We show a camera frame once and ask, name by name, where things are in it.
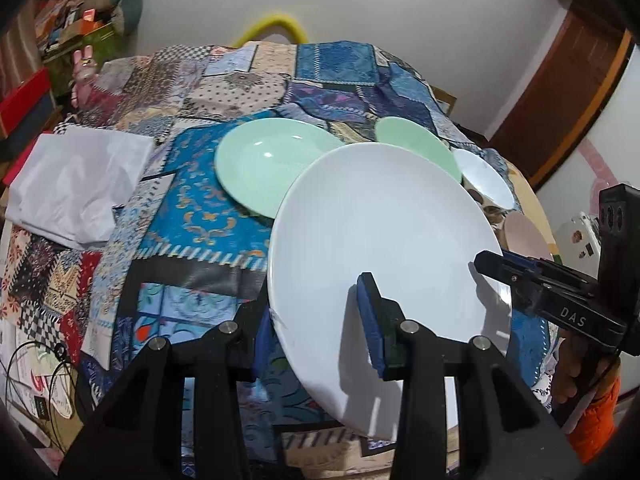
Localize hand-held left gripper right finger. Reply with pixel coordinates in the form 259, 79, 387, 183
356, 272, 583, 480

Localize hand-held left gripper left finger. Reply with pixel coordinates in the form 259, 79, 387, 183
59, 277, 281, 480

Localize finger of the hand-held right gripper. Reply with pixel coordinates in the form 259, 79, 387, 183
502, 251, 596, 293
474, 250, 541, 306

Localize white bowl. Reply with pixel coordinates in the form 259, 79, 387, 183
452, 148, 516, 211

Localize large white plate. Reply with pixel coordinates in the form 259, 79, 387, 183
267, 142, 512, 440

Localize person's right hand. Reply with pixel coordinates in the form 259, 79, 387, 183
550, 327, 583, 411

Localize pink plate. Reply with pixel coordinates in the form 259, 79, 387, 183
502, 210, 555, 262

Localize white device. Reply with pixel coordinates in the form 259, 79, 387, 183
555, 212, 603, 266

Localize patchwork patterned tablecloth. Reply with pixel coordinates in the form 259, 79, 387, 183
0, 40, 561, 480

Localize small green plate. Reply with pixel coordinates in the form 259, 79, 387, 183
375, 116, 463, 184

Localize wooden headboard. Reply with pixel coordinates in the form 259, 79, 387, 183
432, 85, 458, 117

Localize wooden door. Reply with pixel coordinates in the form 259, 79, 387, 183
487, 10, 633, 191

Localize large green plate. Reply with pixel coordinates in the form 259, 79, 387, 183
214, 117, 348, 220

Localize printed paper cards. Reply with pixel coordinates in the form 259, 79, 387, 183
15, 345, 81, 418

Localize white cloth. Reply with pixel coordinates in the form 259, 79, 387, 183
5, 125, 156, 251

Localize pink bunny toy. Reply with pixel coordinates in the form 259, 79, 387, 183
70, 46, 101, 108

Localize green box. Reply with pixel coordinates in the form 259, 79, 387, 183
42, 22, 126, 96

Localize red box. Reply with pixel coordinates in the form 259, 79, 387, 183
0, 67, 53, 138

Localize striped curtain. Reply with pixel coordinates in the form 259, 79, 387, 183
0, 10, 41, 93

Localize pile of colourful boxes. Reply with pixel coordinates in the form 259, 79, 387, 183
34, 0, 126, 56

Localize yellow ring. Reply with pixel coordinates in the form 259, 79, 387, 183
232, 12, 307, 47

